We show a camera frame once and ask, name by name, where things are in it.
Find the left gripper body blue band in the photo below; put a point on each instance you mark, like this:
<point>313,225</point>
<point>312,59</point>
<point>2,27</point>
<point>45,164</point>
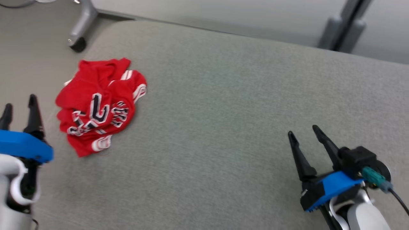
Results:
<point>25,147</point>

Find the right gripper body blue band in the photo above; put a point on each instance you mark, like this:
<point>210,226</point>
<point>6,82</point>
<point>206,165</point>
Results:
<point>332,187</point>

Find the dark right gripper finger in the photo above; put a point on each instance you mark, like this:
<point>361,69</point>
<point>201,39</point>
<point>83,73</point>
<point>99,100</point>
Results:
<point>327,145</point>
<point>301,158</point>

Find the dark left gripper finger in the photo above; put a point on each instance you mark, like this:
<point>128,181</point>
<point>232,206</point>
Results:
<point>34,118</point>
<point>6,118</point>

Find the red basketball jersey white trim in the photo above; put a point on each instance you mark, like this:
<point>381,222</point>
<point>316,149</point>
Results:
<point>96,92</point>

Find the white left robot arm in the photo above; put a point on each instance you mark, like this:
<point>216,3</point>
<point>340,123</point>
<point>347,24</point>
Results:
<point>9,220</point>

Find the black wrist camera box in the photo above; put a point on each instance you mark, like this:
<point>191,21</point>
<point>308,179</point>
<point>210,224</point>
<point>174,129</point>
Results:
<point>356,159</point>

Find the grey frame leg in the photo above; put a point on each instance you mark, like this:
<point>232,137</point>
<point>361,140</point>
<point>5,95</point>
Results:
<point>83,22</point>

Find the grey partition post double foot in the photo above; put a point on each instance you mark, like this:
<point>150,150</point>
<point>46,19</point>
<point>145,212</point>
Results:
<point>330,32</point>

